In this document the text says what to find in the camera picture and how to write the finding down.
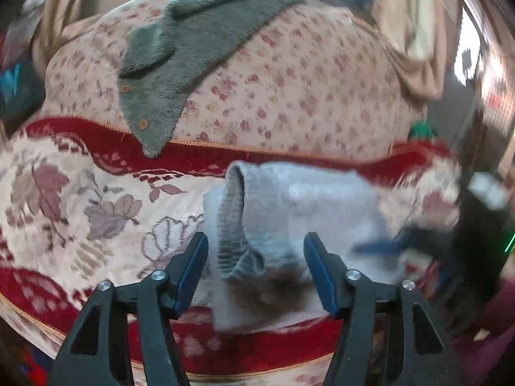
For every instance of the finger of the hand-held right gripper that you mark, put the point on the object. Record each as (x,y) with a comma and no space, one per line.
(386,246)

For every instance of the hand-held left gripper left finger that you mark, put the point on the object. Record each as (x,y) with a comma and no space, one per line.
(193,273)

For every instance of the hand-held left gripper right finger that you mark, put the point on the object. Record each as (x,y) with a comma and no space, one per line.
(318,273)

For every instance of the person's right forearm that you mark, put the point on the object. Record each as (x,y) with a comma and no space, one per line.
(495,329)

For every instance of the green object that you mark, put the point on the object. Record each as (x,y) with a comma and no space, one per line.
(420,129)

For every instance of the red white floral blanket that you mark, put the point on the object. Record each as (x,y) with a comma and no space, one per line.
(80,209)

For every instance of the pink floral bedsheet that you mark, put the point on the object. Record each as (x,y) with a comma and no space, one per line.
(305,88)

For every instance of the grey fuzzy buttoned garment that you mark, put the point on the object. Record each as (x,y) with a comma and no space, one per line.
(193,40)

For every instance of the teal cushion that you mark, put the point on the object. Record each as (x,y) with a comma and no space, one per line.
(16,84)

